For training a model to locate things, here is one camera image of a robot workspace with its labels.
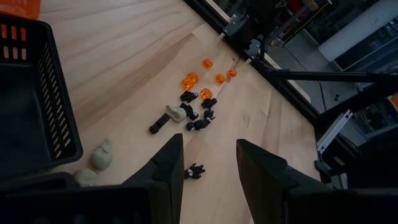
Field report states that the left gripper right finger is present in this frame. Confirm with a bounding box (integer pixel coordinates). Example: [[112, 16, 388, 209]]
[[236, 139, 301, 224]]

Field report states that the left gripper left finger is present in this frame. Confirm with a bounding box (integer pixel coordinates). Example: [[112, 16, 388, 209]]
[[124, 133, 185, 224]]

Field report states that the beige plastic skull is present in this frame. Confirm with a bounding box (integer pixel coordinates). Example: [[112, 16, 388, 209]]
[[165, 105, 188, 123], [73, 167, 100, 188], [89, 138, 114, 171]]

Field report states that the black plastic basket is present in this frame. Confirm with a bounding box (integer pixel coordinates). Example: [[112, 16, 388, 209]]
[[0, 14, 84, 181]]

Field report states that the silver aluminium extrusion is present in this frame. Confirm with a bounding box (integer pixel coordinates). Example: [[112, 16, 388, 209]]
[[316, 109, 354, 154]]

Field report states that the white pillar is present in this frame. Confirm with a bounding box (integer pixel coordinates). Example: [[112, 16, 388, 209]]
[[318, 0, 398, 62]]

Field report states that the orange plastic basket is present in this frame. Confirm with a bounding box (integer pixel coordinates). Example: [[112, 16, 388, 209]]
[[0, 0, 42, 20]]

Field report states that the black aluminium table frame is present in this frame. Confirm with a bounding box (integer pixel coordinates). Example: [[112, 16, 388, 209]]
[[183, 0, 398, 187]]

